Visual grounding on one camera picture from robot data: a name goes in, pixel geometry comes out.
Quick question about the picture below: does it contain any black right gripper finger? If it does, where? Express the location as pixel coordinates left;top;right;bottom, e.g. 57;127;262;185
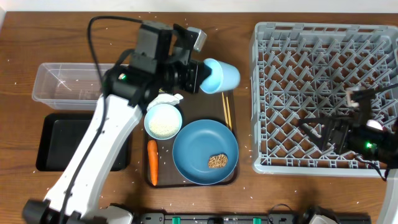
298;116;344;126
300;124;325;148

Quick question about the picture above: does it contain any white tissue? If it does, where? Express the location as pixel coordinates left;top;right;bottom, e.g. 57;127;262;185
147;93;183;112

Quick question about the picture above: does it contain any light blue cup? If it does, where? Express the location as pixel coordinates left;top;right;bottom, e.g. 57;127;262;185
200;58;241;94

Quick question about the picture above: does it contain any light blue rice bowl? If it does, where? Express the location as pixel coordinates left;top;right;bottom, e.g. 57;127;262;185
144;104;182;140

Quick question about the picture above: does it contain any blue plate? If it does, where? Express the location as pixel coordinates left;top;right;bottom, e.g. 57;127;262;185
172;119;239;185

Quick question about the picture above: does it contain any pink white cup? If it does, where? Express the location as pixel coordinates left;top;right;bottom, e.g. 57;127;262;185
366;119;383;131

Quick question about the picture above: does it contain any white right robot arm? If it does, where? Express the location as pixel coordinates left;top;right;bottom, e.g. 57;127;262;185
298;84;397;223

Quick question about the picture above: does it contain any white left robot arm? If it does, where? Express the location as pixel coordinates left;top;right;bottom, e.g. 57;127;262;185
22;21;211;223

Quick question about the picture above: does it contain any grey dishwasher rack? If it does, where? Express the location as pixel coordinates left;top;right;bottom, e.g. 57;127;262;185
249;22;397;177

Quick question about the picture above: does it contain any black waste tray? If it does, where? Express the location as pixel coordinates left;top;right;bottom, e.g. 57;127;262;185
35;113;131;172

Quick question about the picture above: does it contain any brown serving tray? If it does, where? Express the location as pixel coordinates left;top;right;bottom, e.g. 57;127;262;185
155;91;239;189

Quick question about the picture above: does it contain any orange carrot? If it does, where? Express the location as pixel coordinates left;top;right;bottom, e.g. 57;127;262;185
147;140;159;186

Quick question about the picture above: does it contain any brown walnut cookie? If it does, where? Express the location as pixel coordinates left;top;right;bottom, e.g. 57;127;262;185
208;154;228;169

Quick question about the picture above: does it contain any clear plastic bin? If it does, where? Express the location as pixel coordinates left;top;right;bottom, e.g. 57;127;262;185
32;63;101;111

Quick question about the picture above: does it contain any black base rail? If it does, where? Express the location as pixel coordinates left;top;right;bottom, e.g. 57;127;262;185
134;213;298;224

